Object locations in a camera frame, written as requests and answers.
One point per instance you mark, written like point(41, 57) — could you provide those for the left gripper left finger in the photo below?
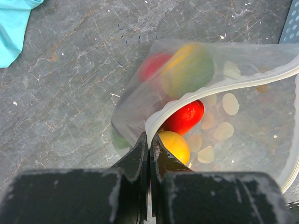
point(128, 185)

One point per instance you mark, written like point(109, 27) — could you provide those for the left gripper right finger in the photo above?
point(163, 165)

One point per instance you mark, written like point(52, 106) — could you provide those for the red strawberry pear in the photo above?
point(184, 119)

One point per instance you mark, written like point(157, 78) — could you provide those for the clear dotted zip bag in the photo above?
point(251, 116)

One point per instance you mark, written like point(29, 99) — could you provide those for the yellow orange fruit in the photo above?
point(189, 69)

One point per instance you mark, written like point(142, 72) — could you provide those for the light blue plastic basket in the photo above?
point(290, 33)

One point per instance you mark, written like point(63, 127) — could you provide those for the red apple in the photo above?
point(152, 64)

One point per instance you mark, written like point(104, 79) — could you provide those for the teal crumpled cloth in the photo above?
point(14, 16)

